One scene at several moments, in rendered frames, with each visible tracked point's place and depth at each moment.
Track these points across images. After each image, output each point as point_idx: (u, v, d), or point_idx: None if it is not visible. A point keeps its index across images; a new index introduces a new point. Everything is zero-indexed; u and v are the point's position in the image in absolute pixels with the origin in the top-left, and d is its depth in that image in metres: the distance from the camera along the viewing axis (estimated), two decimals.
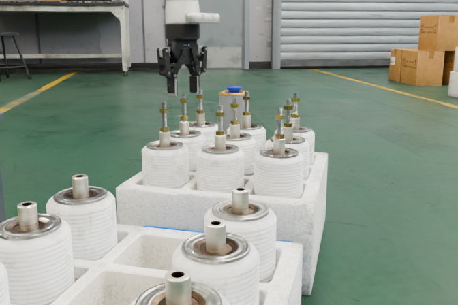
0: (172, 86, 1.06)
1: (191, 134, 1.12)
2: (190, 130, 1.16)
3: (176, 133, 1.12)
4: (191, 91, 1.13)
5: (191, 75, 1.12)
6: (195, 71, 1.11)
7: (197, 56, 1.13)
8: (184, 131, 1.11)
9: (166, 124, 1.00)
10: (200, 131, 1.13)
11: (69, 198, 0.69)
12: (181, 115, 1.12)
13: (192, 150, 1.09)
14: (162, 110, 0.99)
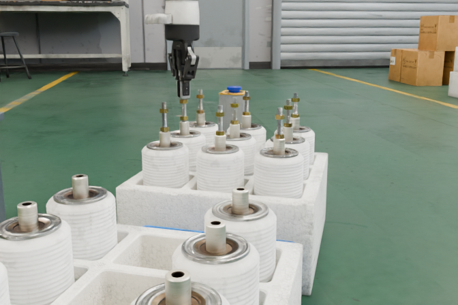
0: (177, 87, 1.11)
1: (191, 134, 1.12)
2: (191, 130, 1.15)
3: (175, 133, 1.12)
4: (187, 97, 1.10)
5: (186, 79, 1.09)
6: (180, 75, 1.08)
7: (193, 63, 1.05)
8: (183, 131, 1.11)
9: (166, 124, 1.00)
10: (200, 132, 1.12)
11: (69, 198, 0.69)
12: (183, 116, 1.10)
13: (191, 151, 1.08)
14: (162, 110, 0.99)
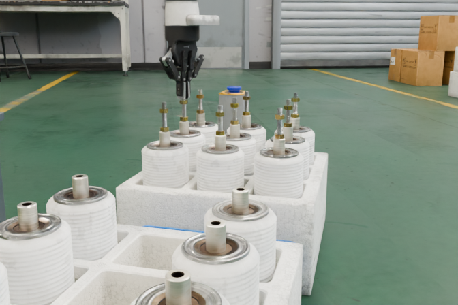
0: (180, 90, 1.08)
1: (190, 135, 1.12)
2: (195, 130, 1.15)
3: (176, 133, 1.13)
4: (182, 97, 1.11)
5: None
6: (187, 75, 1.09)
7: None
8: (182, 131, 1.11)
9: (166, 124, 1.00)
10: (199, 133, 1.11)
11: (69, 198, 0.69)
12: (181, 116, 1.12)
13: None
14: (162, 110, 0.99)
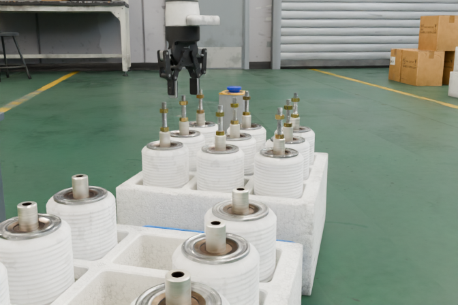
0: (172, 88, 1.06)
1: (178, 135, 1.11)
2: (189, 136, 1.09)
3: (189, 132, 1.14)
4: (191, 93, 1.13)
5: (191, 77, 1.12)
6: (195, 73, 1.11)
7: (197, 58, 1.13)
8: (180, 129, 1.13)
9: (166, 124, 1.00)
10: (173, 135, 1.09)
11: (69, 198, 0.69)
12: (187, 117, 1.11)
13: None
14: (162, 110, 0.99)
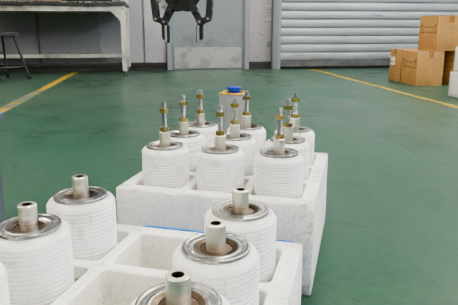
0: (202, 33, 1.08)
1: (176, 135, 1.11)
2: (185, 136, 1.09)
3: (191, 132, 1.13)
4: (168, 41, 1.07)
5: (167, 24, 1.07)
6: (169, 20, 1.08)
7: (157, 5, 1.06)
8: (181, 129, 1.13)
9: (166, 124, 1.00)
10: (170, 135, 1.10)
11: (69, 198, 0.69)
12: None
13: None
14: (162, 110, 0.99)
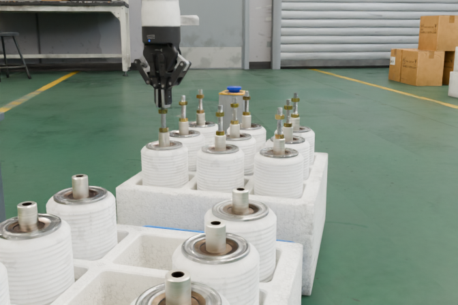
0: (171, 97, 0.99)
1: (176, 135, 1.11)
2: (185, 136, 1.09)
3: (191, 132, 1.13)
4: (159, 106, 0.99)
5: (159, 88, 0.98)
6: None
7: (144, 67, 0.99)
8: (181, 129, 1.13)
9: (165, 124, 1.00)
10: (170, 135, 1.10)
11: (69, 198, 0.69)
12: None
13: None
14: (160, 111, 0.99)
